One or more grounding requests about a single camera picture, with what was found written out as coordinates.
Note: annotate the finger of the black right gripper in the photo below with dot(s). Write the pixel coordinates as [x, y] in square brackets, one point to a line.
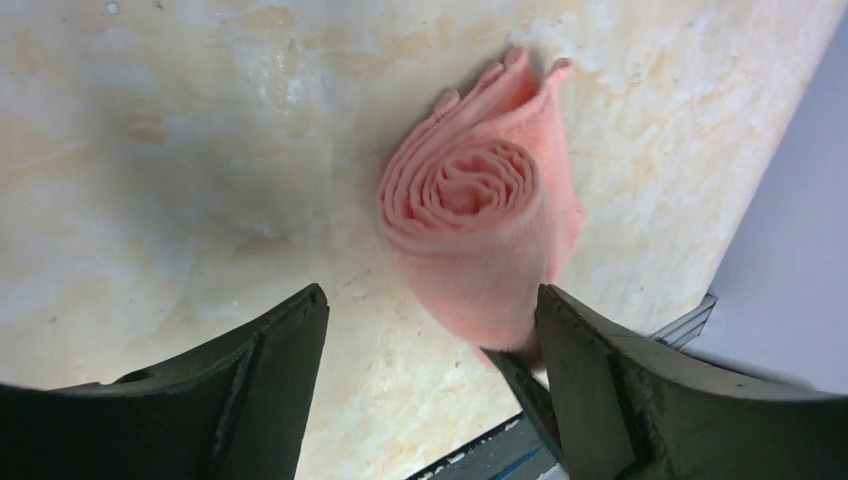
[533, 397]

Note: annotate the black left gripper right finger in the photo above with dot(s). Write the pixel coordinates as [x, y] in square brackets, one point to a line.
[624, 406]

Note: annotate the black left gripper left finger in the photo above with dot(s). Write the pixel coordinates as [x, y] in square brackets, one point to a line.
[234, 407]

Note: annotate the pink panda towel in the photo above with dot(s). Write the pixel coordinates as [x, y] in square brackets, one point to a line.
[479, 209]

